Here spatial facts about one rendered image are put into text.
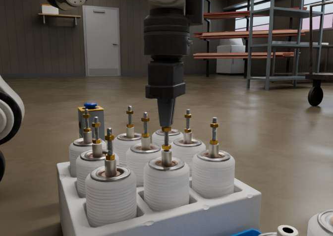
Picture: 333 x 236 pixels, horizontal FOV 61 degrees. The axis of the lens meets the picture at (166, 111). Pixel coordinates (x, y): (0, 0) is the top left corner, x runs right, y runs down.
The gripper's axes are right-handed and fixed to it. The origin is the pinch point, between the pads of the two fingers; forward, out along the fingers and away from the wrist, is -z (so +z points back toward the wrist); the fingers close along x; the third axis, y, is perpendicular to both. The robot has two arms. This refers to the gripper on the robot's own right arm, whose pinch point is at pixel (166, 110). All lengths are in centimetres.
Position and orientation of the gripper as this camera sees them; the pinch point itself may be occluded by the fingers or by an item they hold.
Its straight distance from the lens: 57.0
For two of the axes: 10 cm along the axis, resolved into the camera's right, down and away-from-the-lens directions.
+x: -3.1, 1.6, -9.4
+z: 0.0, -9.9, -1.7
